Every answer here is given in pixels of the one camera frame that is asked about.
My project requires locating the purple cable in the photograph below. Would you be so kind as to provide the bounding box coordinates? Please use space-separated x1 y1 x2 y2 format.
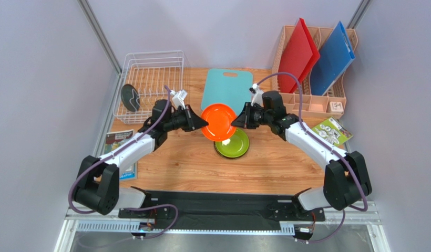
256 72 368 244
67 85 179 240

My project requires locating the illustrated book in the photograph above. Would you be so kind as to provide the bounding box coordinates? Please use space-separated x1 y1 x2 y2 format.
104 129 138 182

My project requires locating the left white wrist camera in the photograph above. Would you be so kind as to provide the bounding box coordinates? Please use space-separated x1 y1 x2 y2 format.
171 89 188 109

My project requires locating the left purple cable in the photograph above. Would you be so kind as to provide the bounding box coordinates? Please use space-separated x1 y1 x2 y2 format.
67 85 179 240

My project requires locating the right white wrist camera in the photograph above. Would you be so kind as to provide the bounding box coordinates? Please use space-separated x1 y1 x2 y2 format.
249 83 264 106

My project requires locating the white wire dish rack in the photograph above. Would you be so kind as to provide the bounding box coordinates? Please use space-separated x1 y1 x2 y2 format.
113 50 187 124

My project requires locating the red folder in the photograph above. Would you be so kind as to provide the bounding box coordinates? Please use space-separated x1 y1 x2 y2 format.
278 18 320 83

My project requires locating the green leaflet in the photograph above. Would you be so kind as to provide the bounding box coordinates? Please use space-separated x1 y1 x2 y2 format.
312 117 353 146

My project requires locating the aluminium frame rail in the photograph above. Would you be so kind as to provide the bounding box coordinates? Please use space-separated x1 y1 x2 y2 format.
55 191 390 251

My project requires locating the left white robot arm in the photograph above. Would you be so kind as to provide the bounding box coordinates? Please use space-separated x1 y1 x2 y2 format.
68 99 208 215

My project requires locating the blue folder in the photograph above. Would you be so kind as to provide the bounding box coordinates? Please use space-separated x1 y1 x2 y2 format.
310 22 355 96

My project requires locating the small white cube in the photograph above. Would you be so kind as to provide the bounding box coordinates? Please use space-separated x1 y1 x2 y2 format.
329 101 344 113

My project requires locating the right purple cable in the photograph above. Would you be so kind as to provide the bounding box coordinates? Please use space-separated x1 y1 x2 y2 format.
256 72 368 244

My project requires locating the orange plate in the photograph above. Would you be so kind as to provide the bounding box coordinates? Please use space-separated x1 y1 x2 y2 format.
201 103 237 142

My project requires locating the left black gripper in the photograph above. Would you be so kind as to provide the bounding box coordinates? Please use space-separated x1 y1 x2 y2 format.
165 105 209 133

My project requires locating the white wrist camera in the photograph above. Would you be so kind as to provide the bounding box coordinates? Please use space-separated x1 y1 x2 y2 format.
249 83 264 106
171 89 188 109

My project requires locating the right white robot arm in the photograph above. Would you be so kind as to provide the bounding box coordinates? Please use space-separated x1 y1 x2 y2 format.
231 91 372 212

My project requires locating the teal cutting board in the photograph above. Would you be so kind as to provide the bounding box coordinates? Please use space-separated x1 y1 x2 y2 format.
200 68 253 115

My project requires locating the dark grey plate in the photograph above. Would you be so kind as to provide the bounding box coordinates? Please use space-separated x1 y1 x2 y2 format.
120 84 140 112

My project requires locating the black base mat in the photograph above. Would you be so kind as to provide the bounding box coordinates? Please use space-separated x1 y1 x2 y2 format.
118 191 326 231

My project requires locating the lime green plate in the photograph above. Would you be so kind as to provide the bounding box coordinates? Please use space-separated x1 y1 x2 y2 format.
214 129 250 159

